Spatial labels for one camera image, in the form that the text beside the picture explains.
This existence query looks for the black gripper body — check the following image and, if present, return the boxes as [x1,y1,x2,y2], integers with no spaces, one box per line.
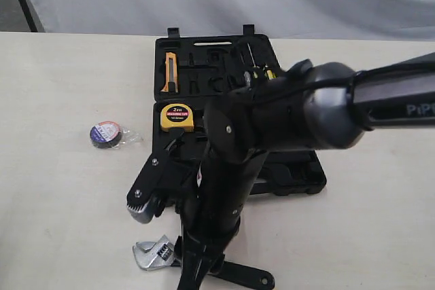
[175,164,245,266]

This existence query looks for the adjustable wrench black handle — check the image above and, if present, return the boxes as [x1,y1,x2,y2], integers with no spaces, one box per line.
[132,234,276,286]

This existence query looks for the black electrical tape roll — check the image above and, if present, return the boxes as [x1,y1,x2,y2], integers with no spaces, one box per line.
[89,121,143,149]

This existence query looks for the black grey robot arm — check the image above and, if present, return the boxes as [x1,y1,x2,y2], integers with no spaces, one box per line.
[178,53,434,289]

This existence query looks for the black plastic tool case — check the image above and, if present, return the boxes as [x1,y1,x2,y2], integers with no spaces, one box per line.
[152,24,326,196]

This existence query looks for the yellow 2m tape measure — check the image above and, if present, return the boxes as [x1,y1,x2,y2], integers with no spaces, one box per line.
[160,103,194,132]

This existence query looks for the yellow utility knife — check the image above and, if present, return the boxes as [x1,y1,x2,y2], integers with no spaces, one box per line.
[161,52,179,93]

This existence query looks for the clear voltage tester screwdriver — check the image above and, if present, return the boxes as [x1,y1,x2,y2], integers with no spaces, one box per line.
[243,71,252,87]

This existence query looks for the left yellow black screwdriver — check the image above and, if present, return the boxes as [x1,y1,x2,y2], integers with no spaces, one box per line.
[247,43,262,78]

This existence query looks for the yellow black screwdriver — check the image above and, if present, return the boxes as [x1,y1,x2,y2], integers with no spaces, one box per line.
[247,43,262,78]
[264,66,277,79]

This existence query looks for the right yellow black screwdriver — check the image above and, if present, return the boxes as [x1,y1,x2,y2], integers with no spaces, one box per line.
[264,66,277,79]

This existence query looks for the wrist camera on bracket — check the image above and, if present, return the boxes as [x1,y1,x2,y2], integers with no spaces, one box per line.
[126,132,192,224]

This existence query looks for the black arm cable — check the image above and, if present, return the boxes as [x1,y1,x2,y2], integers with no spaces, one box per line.
[237,40,435,107]

